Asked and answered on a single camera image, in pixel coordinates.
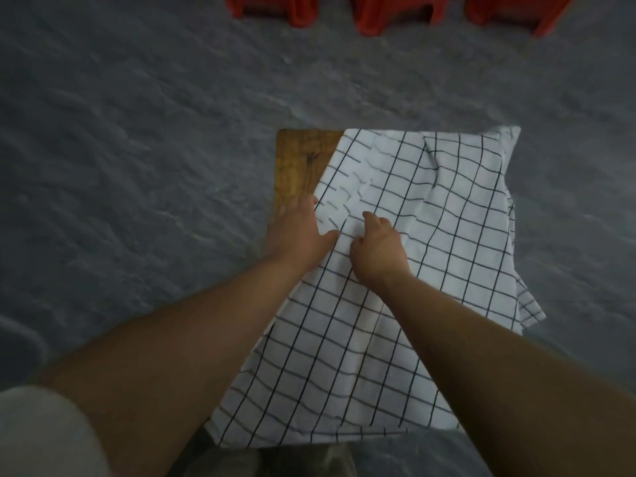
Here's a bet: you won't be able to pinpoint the white black-checked cloth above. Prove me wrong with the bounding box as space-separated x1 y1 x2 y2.
205 126 547 450

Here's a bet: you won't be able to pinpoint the person's left hand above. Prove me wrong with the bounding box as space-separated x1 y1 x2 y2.
267 193 342 273

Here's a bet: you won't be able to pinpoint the red plastic stool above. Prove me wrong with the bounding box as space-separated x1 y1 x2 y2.
464 0 579 38
348 0 448 37
225 0 320 28

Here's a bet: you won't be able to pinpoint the person's white shirt sleeve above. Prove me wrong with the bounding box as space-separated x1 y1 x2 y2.
0 385 112 477

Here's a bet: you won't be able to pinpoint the person's right hand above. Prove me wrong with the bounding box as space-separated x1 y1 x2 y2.
350 211 414 290

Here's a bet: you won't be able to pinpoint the person's left forearm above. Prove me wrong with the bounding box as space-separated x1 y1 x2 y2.
37 253 319 477

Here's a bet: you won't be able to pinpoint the person's right forearm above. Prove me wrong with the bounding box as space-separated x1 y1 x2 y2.
367 273 636 477

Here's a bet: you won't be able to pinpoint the person's grey trousers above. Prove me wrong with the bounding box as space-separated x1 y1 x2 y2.
166 427 358 477

